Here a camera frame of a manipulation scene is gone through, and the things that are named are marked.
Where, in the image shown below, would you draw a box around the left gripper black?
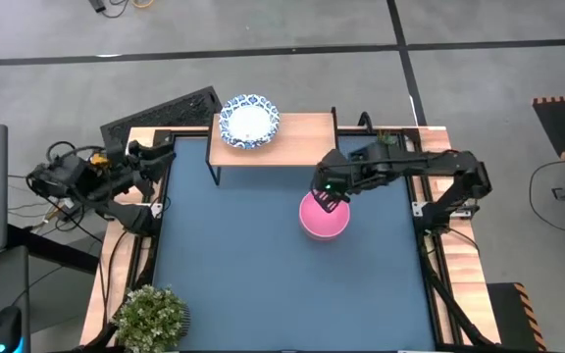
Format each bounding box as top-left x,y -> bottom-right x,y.
105,140 -> 177,186

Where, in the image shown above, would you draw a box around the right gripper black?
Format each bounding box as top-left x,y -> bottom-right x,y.
310,148 -> 363,215

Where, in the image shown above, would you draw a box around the pink plastic bowl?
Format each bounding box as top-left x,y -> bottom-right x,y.
297,190 -> 352,242

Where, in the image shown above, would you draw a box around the blue white patterned paper bowl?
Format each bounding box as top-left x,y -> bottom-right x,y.
218,93 -> 282,150

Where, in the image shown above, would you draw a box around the black desk support bar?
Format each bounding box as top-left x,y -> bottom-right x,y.
7,224 -> 101,275

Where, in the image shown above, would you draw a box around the white flowering potted plant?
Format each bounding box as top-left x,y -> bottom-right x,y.
112,283 -> 191,353

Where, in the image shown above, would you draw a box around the black computer mouse blue light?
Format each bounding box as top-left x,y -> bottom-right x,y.
0,305 -> 25,353

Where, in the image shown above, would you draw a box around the wooden shelf with black frame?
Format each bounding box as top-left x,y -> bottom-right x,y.
205,106 -> 340,186

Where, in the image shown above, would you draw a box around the wooden table frame black rails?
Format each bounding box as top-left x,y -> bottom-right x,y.
78,125 -> 503,353

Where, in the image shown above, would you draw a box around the black cable bundle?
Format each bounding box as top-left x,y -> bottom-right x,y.
419,227 -> 494,349

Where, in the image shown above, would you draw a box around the black floor cable loop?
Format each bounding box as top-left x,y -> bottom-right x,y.
528,159 -> 565,234

